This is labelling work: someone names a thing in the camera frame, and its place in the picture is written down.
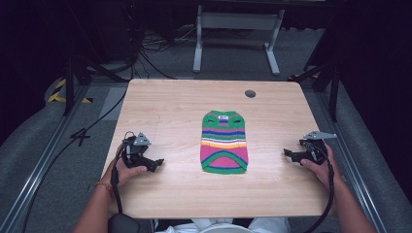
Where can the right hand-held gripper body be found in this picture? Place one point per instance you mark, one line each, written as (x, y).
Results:
(311, 149)

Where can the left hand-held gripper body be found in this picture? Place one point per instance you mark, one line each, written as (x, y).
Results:
(133, 150)

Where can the person's right hand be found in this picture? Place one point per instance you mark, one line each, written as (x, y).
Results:
(320, 168)

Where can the person's left hand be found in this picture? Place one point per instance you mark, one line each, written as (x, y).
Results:
(124, 172)

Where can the striped knitted pet sweater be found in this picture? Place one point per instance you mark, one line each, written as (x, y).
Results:
(224, 142)

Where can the black chair armrest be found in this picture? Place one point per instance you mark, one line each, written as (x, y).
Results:
(124, 224)

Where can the black tripod stand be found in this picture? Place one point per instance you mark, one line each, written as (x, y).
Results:
(325, 77)
(76, 74)

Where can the person's white clothing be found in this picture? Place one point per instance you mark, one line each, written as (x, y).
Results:
(223, 226)

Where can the yellow black floor tape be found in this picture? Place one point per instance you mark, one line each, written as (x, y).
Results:
(60, 93)

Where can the aluminium floor rail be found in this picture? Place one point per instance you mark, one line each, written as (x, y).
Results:
(351, 161)
(35, 168)

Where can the white metal table frame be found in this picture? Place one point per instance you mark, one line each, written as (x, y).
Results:
(238, 22)

